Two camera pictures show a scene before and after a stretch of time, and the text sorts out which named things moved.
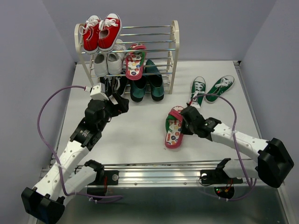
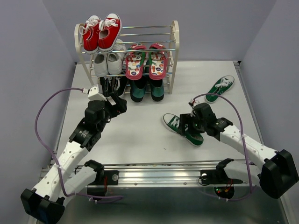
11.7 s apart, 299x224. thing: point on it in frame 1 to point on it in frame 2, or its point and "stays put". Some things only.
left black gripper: (121, 108) stays put
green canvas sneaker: (198, 92) to (173, 122)
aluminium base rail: (179, 173) stays put
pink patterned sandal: (174, 136) to (160, 62)
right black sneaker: (119, 82) stays put
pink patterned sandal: (135, 59) stays put
